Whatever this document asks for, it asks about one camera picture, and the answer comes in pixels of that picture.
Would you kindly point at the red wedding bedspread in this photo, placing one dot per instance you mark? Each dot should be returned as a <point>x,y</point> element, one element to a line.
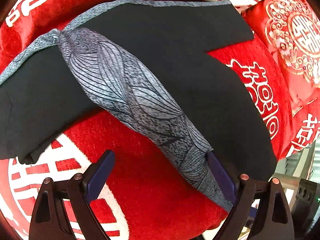
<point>145,196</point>

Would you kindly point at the red embroidered pillow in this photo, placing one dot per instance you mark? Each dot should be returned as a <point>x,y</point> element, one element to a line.
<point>290,31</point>

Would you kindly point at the black pants with blue trim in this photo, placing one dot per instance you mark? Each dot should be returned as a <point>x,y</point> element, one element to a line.
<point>146,63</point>

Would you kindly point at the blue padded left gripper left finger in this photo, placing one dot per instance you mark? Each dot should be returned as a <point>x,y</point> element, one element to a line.
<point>96,175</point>

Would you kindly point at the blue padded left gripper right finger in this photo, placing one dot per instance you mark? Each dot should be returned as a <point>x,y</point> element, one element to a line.
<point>221,177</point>

